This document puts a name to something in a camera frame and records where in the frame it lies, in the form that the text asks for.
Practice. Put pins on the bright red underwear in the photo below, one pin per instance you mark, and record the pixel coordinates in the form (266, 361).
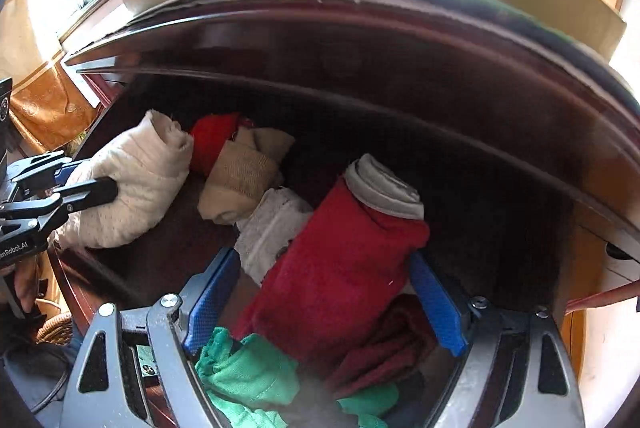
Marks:
(210, 138)

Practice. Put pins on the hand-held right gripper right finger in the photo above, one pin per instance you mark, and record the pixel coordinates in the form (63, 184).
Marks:
(435, 303)

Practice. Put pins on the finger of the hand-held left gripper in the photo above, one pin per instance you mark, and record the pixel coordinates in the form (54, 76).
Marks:
(72, 171)
(95, 192)

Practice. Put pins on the dark wooden dresser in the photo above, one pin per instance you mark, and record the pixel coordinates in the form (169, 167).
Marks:
(350, 48)

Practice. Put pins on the tan beige sock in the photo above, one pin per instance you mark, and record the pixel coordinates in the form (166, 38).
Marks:
(245, 173)

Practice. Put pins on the red knit underwear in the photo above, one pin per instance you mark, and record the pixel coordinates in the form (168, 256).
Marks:
(395, 343)

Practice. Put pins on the cream white underwear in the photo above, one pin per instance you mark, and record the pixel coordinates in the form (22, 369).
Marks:
(140, 173)

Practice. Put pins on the red underwear grey waistband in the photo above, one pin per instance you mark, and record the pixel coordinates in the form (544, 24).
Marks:
(340, 258)

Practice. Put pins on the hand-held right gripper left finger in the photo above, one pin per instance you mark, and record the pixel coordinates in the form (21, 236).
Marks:
(215, 298)

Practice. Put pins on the person's left hand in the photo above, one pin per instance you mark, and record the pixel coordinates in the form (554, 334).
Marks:
(25, 283)

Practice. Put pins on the green underwear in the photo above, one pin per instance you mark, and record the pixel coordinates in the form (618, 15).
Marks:
(250, 373)

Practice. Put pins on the wicker basket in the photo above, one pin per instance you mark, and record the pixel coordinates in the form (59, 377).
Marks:
(55, 330)

